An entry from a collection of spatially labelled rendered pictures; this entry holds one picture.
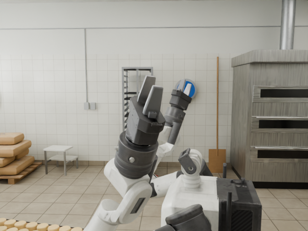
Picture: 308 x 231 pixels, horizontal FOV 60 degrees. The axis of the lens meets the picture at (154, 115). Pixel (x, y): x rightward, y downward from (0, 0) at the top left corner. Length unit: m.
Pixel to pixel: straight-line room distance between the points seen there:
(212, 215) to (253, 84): 3.35
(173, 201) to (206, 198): 0.10
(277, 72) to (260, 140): 1.00
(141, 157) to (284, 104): 3.77
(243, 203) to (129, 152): 0.43
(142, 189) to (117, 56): 4.47
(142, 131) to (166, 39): 4.46
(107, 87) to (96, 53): 0.64
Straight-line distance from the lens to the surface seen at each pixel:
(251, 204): 0.86
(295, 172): 4.51
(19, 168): 4.87
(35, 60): 5.47
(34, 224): 1.46
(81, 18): 5.26
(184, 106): 1.22
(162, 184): 1.20
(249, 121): 4.10
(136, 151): 0.55
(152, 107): 0.51
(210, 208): 0.84
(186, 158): 0.85
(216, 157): 4.88
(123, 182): 0.62
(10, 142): 4.94
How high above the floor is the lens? 1.58
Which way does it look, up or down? 7 degrees down
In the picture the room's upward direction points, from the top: straight up
